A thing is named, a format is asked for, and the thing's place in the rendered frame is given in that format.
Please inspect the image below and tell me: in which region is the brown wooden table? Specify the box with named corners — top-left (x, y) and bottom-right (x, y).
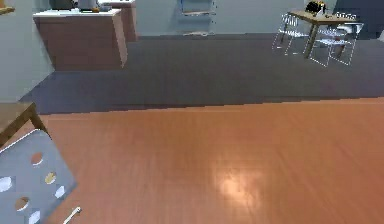
top-left (288, 9), bottom-right (359, 60)

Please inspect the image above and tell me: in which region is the white wire chair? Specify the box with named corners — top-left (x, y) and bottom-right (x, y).
top-left (308, 24), bottom-right (355, 68)
top-left (333, 11), bottom-right (365, 66)
top-left (271, 12), bottom-right (311, 56)

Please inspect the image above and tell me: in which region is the brown kitchen counter white top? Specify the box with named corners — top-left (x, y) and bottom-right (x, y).
top-left (32, 8), bottom-right (129, 72)

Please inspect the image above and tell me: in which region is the grey kettle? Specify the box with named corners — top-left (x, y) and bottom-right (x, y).
top-left (77, 0), bottom-right (100, 12)

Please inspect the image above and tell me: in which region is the dark pot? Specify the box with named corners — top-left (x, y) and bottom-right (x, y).
top-left (49, 0), bottom-right (76, 11)

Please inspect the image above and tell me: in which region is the brown cupboard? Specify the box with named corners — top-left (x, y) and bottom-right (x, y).
top-left (99, 0), bottom-right (139, 43)

